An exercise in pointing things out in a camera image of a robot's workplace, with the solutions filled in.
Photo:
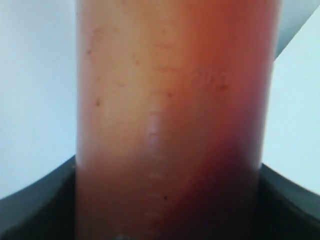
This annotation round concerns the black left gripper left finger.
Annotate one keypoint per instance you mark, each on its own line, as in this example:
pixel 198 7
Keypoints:
pixel 44 210

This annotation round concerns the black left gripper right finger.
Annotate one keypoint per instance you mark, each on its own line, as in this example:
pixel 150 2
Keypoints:
pixel 285 210

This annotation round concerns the red sauce squeeze bottle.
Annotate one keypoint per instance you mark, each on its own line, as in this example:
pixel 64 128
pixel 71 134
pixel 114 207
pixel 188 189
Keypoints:
pixel 171 112

